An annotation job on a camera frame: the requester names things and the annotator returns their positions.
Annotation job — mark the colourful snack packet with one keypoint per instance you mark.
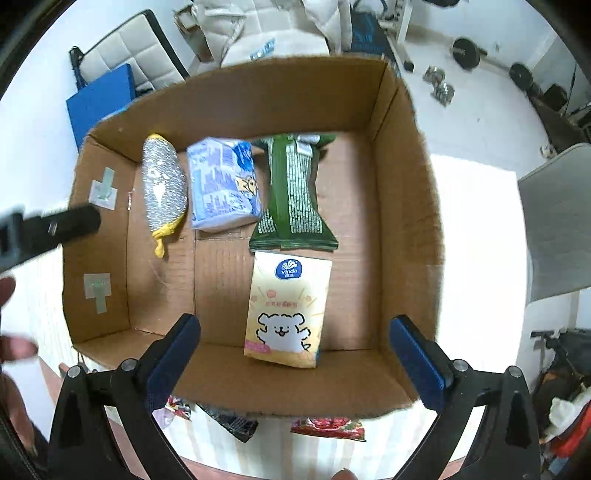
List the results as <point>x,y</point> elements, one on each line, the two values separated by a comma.
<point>178,410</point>

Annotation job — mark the dark grey snack packet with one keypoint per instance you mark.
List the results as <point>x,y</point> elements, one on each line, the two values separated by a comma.
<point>233,422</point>

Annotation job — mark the blue tissue pack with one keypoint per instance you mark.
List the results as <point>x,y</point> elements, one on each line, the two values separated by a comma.
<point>221,184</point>

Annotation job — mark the dark blue bag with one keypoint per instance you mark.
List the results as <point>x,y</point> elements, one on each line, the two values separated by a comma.
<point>368,32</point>

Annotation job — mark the grey chair seat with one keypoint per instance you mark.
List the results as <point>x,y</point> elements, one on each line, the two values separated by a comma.
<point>556,221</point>

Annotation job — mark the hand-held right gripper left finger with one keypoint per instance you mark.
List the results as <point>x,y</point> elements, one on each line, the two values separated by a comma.
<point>173,362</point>

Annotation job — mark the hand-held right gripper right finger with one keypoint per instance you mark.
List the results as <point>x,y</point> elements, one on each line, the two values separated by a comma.
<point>418,364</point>

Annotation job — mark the white puffy jacket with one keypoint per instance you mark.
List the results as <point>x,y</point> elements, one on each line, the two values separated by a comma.
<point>286,14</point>

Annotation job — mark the green snack packet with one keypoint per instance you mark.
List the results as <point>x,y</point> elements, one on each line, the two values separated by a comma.
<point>293,198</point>

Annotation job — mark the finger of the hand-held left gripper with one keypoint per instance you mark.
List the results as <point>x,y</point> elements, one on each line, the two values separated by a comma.
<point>64,226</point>

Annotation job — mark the brown cardboard box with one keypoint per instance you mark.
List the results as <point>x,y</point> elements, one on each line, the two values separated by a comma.
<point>221,110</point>

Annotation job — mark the white metal frame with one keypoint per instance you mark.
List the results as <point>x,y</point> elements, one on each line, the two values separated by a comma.
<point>405,32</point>

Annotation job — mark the person's left hand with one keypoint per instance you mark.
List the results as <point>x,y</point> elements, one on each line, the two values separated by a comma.
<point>16,348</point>

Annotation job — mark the blue flat board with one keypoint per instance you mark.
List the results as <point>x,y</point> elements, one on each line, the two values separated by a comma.
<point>99,104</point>

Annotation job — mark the grey mesh scrubber yellow ends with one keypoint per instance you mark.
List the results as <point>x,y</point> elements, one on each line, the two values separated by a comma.
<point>164,184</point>

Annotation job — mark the small open cardboard box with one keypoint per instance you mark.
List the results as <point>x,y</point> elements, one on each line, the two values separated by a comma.
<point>189,27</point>

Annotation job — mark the white plastic bag blue print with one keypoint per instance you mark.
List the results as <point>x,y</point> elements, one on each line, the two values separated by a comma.
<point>277,46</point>

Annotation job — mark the pile of clothes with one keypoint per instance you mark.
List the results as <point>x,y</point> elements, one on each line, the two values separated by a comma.
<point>565,415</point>

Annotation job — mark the black barbell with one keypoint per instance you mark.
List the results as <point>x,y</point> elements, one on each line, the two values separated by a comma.
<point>466,53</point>

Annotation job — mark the yellow tissue pack dog print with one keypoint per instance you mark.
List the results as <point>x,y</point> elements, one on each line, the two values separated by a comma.
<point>288,314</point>

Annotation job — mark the red snack packet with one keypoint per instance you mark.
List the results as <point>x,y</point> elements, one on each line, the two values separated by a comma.
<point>328,427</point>

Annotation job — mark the white padded chair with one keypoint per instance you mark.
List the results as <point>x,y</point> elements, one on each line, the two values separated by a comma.
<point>134,50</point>

